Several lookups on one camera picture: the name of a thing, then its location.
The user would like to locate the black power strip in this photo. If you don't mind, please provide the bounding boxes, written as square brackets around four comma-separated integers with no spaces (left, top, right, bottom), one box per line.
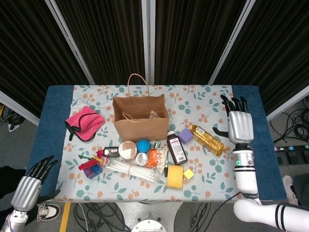
[274,144,309,152]

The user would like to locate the floral print tablecloth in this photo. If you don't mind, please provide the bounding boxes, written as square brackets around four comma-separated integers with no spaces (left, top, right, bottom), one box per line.
[53,84,255,203]

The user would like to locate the brown medicine bottle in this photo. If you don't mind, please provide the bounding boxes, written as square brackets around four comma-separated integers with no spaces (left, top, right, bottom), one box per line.
[166,130,188,166]

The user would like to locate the black floor pedal unit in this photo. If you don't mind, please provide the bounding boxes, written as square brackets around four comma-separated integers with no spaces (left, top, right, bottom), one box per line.
[276,151,309,166]

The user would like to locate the blue velvet table cover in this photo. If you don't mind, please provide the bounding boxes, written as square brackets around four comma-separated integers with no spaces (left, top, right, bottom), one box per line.
[27,85,287,202]

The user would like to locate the gold foil biscuit pack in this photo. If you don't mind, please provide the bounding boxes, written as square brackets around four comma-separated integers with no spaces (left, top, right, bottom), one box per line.
[189,124,227,157]

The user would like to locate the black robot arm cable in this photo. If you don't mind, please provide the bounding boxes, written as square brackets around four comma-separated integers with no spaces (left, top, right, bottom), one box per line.
[213,192,247,208]

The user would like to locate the person in black trousers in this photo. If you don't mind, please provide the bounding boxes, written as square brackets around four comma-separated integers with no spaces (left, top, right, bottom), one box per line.
[0,166,27,201]

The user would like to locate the purple foam cube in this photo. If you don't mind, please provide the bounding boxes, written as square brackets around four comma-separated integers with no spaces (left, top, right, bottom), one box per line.
[178,128,194,145]

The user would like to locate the orange white snack packet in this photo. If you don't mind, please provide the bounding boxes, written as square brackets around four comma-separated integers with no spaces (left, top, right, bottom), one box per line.
[146,146,169,174]

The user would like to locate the bundle of clear straws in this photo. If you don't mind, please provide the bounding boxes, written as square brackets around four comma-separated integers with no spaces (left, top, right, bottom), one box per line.
[104,158,162,183]

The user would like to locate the black tin with label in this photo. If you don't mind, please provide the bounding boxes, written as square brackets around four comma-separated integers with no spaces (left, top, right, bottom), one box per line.
[103,146,121,158]

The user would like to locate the white black sneaker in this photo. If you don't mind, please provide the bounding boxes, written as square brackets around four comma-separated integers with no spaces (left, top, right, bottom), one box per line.
[36,202,62,221]
[281,175,301,206]

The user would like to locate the yellow sponge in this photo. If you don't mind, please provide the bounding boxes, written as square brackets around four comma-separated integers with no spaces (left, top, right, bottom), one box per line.
[166,164,184,189]

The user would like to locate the round white robot base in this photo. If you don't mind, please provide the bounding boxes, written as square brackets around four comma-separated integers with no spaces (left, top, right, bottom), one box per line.
[131,218,167,232]

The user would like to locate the brown paper bag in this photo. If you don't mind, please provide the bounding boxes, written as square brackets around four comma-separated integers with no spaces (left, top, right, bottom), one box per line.
[112,73,169,143]

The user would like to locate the blue purple toy block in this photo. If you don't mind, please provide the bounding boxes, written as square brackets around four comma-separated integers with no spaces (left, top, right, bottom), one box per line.
[83,165,103,180]

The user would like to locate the clear jar of rubber bands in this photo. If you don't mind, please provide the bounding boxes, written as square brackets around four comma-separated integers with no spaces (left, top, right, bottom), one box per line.
[118,141,139,163]

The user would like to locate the colourful feather toy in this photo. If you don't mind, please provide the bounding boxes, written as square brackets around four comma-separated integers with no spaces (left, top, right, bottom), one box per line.
[77,149,109,171]

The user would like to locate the pink cloth with black trim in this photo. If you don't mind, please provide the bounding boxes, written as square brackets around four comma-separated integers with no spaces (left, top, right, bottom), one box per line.
[64,105,106,142]

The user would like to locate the small clear jar of pins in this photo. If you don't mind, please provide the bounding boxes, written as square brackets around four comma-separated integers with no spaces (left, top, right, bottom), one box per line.
[135,152,150,167]

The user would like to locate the black ribbed partition panel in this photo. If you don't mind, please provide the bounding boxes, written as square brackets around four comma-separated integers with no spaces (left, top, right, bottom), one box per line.
[0,0,94,126]
[209,0,309,121]
[148,0,256,86]
[45,0,150,86]

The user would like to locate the blue rubber ball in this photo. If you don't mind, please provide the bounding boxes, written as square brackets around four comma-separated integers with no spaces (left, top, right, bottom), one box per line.
[136,139,152,154]

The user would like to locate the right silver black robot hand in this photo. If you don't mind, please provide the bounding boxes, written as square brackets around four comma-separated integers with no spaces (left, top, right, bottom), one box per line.
[212,94,255,144]

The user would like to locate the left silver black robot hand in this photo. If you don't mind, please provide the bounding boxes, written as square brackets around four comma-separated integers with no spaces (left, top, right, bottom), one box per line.
[10,155,61,211]

